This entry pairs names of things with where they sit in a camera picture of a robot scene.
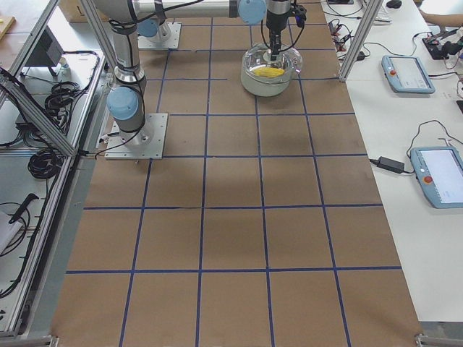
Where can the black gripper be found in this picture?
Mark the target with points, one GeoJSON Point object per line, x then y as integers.
{"type": "Point", "coordinates": [275, 17]}

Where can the glass pot lid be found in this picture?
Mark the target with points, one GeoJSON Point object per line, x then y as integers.
{"type": "Point", "coordinates": [260, 64]}

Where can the yellow corn cob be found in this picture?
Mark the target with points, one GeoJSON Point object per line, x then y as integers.
{"type": "Point", "coordinates": [268, 72]}

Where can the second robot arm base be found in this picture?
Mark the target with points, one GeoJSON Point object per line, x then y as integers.
{"type": "Point", "coordinates": [155, 31]}

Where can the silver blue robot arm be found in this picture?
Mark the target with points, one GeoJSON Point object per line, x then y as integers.
{"type": "Point", "coordinates": [128, 19]}

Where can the white cooking pot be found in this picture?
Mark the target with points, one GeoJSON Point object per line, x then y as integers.
{"type": "Point", "coordinates": [261, 88]}

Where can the person's hand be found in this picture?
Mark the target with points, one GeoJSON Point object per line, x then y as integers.
{"type": "Point", "coordinates": [431, 19]}

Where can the black computer mouse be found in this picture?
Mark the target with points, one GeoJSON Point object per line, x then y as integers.
{"type": "Point", "coordinates": [394, 4]}

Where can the blue teach pendant far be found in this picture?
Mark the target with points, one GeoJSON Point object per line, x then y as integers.
{"type": "Point", "coordinates": [406, 74]}

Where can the blue teach pendant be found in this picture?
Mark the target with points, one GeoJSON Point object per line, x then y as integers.
{"type": "Point", "coordinates": [406, 74]}
{"type": "Point", "coordinates": [439, 173]}

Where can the black electronics box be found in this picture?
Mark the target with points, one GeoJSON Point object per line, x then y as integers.
{"type": "Point", "coordinates": [440, 50]}

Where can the black power adapter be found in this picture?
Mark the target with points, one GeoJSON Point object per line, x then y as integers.
{"type": "Point", "coordinates": [390, 165]}

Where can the brown paper table cover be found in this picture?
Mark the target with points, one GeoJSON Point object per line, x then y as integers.
{"type": "Point", "coordinates": [261, 225]}

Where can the cardboard box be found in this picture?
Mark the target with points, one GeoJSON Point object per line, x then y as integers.
{"type": "Point", "coordinates": [72, 10]}

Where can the blue teach pendant near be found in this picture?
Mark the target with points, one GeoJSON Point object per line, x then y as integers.
{"type": "Point", "coordinates": [439, 173]}

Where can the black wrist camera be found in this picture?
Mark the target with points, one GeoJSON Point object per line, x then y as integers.
{"type": "Point", "coordinates": [299, 12]}

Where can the aluminium frame post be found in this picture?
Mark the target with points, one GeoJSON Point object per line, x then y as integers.
{"type": "Point", "coordinates": [360, 35]}

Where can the diagonal aluminium frame beam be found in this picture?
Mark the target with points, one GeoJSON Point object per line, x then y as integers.
{"type": "Point", "coordinates": [26, 105]}

